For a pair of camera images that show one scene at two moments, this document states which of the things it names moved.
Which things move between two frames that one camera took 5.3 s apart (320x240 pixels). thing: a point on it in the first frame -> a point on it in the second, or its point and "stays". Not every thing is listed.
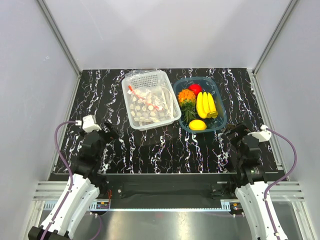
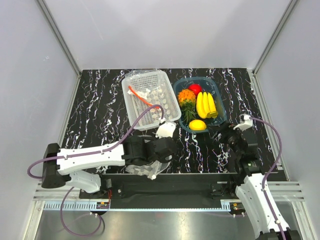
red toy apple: x=196 y=88 stays
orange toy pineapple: x=187 y=98 stays
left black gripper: x=111 y=137 -> x=162 y=160
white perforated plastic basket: x=150 y=101 stays
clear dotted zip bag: x=150 y=105 -> x=151 y=169
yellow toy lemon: x=197 y=125 stays
